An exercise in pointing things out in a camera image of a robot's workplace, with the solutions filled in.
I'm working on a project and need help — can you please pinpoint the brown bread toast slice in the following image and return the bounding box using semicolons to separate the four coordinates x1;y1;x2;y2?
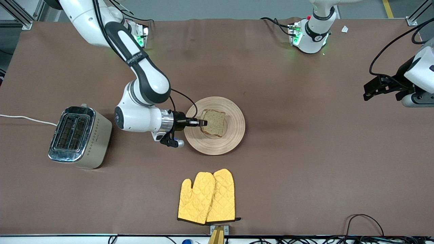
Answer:
200;109;226;138

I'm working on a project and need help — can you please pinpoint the round wooden plate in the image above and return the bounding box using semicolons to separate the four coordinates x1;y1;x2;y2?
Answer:
184;97;245;156

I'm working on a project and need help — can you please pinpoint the yellow quilted oven mitt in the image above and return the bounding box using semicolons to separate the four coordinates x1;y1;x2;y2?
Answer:
206;168;242;223
177;172;216;225

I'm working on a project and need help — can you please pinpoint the chrome beige two-slot toaster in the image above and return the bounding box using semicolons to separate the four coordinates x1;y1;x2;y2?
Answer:
48;103;113;169

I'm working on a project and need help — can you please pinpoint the brown table cover sheet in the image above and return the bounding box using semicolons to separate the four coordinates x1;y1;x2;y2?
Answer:
0;18;434;237

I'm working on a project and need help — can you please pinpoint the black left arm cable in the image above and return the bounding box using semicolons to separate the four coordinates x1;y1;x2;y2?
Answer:
369;20;434;80

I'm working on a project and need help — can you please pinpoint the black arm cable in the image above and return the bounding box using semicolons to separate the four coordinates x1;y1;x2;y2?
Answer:
369;20;434;80
92;0;199;121

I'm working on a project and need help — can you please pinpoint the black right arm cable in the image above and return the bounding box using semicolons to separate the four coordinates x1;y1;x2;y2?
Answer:
92;0;199;121

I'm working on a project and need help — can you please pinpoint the aluminium frame post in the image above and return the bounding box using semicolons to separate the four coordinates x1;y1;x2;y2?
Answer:
0;0;46;30
406;0;434;26

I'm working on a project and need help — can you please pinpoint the metal arm base connector bracket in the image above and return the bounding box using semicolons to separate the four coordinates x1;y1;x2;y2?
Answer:
288;23;302;47
134;22;150;48

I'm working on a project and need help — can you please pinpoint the black base power cable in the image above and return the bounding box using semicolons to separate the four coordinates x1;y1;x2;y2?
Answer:
108;0;155;23
260;17;292;36

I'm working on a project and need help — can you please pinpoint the small metal bracket plate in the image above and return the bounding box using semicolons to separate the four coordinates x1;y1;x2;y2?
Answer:
210;224;230;235

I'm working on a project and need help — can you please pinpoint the black looped cable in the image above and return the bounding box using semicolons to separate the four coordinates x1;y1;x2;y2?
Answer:
344;214;385;238

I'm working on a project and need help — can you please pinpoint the white toaster power cord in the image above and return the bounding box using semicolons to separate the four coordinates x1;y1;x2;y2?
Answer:
0;114;58;126

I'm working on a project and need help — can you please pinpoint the black cable bundle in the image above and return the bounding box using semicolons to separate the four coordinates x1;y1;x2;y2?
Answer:
249;236;434;244

